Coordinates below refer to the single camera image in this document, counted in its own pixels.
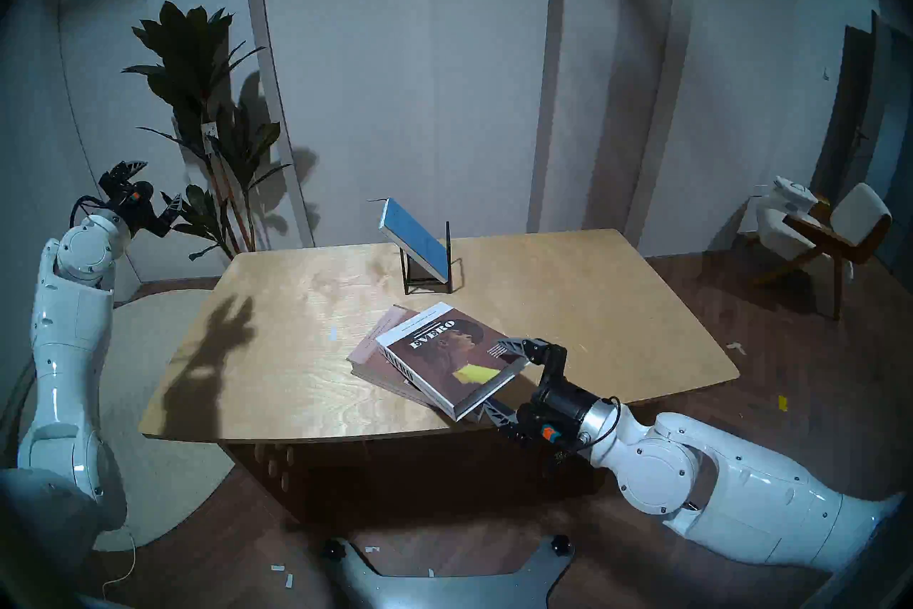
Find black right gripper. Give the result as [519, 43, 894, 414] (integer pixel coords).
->
[481, 338, 607, 458]

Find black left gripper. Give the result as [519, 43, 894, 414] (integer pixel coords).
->
[98, 162, 185, 239]

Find dark book with yellow mark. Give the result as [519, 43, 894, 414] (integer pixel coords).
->
[376, 301, 532, 421]

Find large brown HOMES book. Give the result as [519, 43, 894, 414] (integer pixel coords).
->
[346, 304, 457, 412]

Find blue cover book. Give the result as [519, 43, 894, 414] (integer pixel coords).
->
[377, 197, 452, 284]

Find wooden table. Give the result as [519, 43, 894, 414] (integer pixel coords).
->
[138, 228, 740, 523]

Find dark green potted plant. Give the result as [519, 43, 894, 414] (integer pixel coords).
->
[121, 1, 293, 262]

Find round cream rug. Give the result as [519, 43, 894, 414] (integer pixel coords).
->
[14, 290, 236, 553]

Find white plastic device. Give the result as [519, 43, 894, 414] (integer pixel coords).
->
[772, 176, 819, 214]

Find wooden armchair with white cushions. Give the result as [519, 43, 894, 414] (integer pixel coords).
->
[745, 182, 894, 319]

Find grey door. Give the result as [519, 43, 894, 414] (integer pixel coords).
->
[813, 12, 913, 273]

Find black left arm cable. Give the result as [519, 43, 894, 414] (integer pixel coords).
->
[70, 196, 108, 230]

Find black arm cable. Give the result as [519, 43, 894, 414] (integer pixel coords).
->
[585, 396, 621, 448]
[70, 196, 108, 230]

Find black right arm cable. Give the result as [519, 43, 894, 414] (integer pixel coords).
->
[585, 396, 621, 448]

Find black wire bookend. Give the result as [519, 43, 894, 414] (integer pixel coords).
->
[402, 221, 464, 296]

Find grey metal base plate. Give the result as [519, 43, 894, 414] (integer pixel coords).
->
[321, 535, 576, 609]

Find white floor cable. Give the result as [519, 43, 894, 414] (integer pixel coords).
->
[102, 529, 138, 601]

